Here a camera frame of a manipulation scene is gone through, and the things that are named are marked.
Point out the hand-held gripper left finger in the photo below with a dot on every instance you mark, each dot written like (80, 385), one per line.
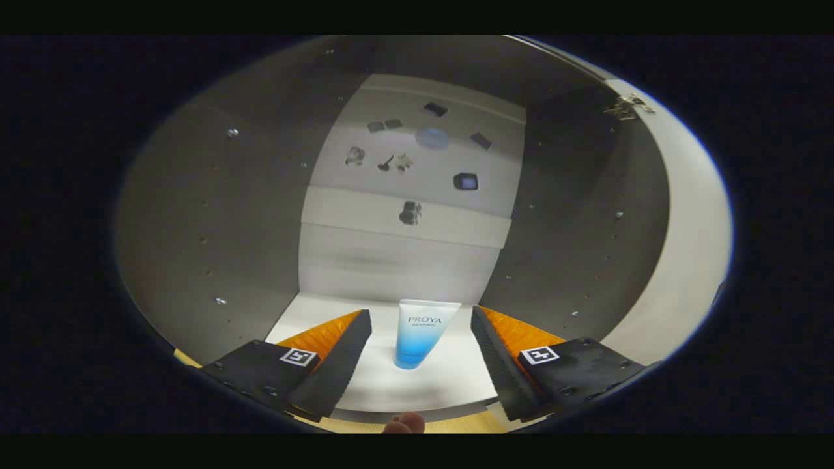
(339, 368)

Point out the white blue cosmetic tube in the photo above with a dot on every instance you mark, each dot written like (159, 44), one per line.
(425, 332)

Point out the metal door hinge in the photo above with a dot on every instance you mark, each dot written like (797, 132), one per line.
(625, 106)

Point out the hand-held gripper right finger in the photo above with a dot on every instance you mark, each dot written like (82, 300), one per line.
(505, 368)

